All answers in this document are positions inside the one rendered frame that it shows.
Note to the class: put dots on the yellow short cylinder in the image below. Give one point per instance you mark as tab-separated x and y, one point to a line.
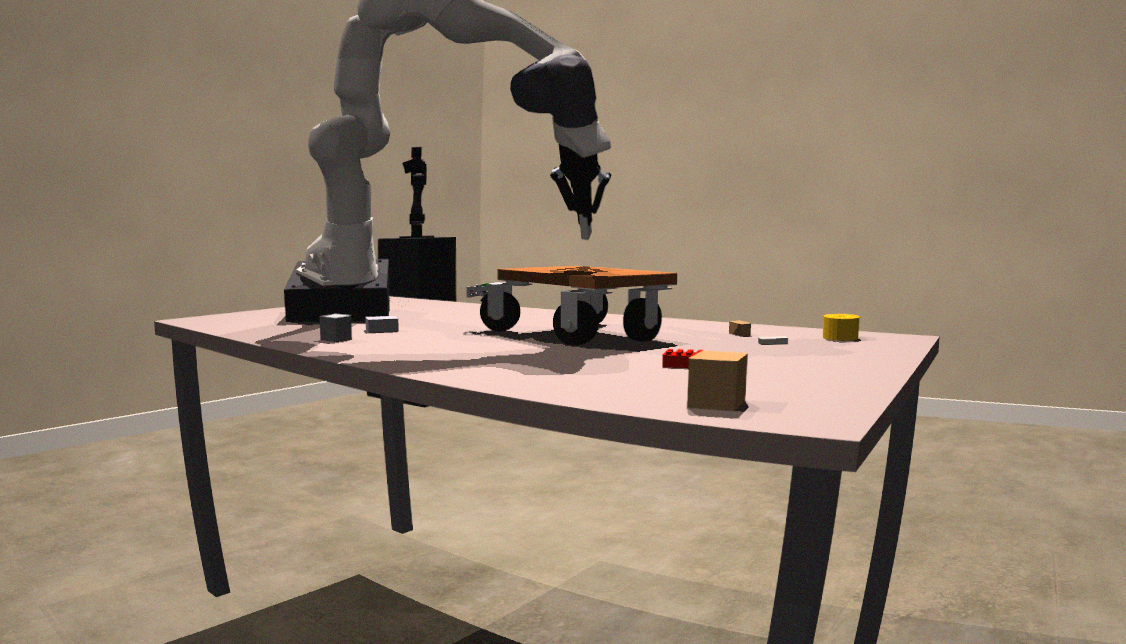
842	327

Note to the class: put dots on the red toy brick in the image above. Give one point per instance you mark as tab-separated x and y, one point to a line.
678	359

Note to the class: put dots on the wooden wheeled dolly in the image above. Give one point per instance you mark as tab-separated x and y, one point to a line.
575	321

